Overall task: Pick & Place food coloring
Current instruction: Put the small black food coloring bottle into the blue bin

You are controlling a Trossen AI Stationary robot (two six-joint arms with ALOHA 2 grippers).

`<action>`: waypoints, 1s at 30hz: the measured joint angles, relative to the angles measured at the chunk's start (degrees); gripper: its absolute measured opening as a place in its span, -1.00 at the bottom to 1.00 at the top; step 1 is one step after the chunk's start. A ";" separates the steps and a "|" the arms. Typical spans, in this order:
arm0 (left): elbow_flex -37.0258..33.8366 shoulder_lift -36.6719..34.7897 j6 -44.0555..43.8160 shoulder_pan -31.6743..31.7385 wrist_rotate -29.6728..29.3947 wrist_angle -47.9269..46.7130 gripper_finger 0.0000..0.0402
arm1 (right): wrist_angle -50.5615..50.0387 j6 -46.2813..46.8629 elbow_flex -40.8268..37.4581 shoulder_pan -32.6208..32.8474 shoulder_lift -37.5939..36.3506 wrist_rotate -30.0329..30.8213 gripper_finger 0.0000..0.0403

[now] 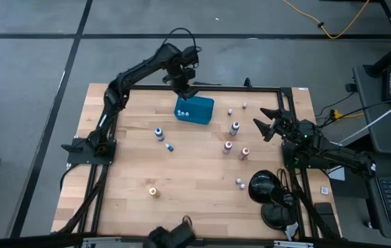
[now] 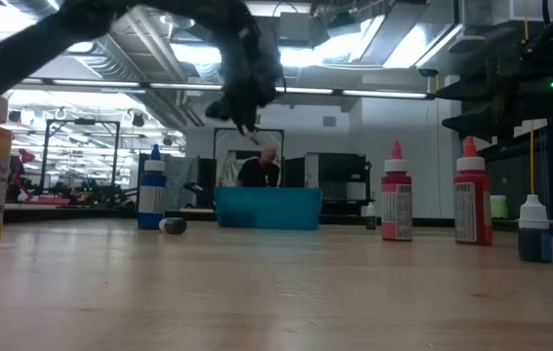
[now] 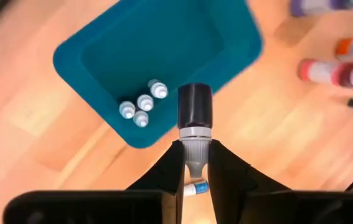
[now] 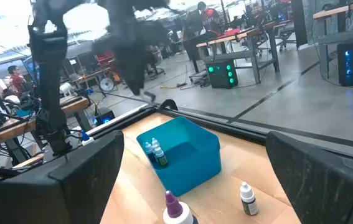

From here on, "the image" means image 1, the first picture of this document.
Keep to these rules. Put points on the large pink food coloring bottle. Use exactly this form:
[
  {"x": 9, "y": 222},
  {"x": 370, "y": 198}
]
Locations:
[{"x": 228, "y": 146}]

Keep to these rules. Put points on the black aluminium table frame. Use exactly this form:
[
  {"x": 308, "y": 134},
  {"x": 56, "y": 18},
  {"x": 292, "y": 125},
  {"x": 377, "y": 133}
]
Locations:
[{"x": 236, "y": 88}]

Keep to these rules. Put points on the black desk lamp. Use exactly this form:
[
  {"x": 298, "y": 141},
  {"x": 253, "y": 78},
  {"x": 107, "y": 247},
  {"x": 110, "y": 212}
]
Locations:
[{"x": 264, "y": 186}]

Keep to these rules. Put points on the black hand-held device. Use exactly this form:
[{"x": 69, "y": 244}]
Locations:
[{"x": 171, "y": 236}]

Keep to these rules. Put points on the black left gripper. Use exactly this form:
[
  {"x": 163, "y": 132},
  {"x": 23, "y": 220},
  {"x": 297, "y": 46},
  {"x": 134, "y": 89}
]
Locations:
[{"x": 180, "y": 77}]

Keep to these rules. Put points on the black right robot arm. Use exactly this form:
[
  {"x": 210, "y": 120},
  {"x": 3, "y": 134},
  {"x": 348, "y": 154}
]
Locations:
[{"x": 347, "y": 158}]

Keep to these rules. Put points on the dark gray side desk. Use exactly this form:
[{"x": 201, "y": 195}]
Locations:
[{"x": 388, "y": 137}]

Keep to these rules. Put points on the large blue food coloring bottle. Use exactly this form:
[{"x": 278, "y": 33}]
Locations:
[{"x": 159, "y": 132}]

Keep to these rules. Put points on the large red food coloring bottle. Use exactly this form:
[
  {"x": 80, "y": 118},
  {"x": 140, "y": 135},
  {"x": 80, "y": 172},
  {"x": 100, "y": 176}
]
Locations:
[{"x": 244, "y": 152}]

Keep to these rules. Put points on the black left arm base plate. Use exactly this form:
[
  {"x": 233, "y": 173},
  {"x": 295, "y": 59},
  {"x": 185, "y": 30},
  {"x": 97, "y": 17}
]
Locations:
[{"x": 78, "y": 156}]

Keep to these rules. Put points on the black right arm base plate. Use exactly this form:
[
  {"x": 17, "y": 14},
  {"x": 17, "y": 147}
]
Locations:
[{"x": 290, "y": 155}]

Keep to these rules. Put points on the small white tag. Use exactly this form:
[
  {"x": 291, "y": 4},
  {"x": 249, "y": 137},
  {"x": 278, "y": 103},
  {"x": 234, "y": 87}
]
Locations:
[{"x": 324, "y": 190}]

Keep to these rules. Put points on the small blue dye bottle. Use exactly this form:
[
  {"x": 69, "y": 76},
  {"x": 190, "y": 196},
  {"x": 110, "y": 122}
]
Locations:
[{"x": 169, "y": 147}]

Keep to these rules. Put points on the blue plastic bin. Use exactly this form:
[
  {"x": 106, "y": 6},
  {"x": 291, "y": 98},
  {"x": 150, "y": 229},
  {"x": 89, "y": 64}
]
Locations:
[{"x": 200, "y": 110}]

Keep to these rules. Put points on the yellow power plug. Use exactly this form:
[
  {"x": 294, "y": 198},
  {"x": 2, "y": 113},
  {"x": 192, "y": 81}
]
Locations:
[{"x": 334, "y": 113}]

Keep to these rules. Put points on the white paper sheet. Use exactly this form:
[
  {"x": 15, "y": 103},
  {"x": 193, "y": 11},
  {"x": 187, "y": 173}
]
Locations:
[{"x": 338, "y": 174}]

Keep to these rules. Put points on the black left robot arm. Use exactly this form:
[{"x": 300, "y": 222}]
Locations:
[{"x": 136, "y": 70}]

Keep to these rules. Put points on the large yellow food coloring bottle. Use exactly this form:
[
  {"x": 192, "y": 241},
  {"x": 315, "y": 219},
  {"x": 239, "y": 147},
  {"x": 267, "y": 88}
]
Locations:
[{"x": 153, "y": 191}]

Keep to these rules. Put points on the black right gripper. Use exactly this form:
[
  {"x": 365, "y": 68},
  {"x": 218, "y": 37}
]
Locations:
[{"x": 291, "y": 127}]

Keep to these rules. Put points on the white rod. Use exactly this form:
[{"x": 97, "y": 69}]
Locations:
[{"x": 378, "y": 118}]

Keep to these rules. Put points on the flat black phone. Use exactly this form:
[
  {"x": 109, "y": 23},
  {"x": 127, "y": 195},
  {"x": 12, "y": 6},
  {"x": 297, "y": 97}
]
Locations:
[{"x": 324, "y": 209}]

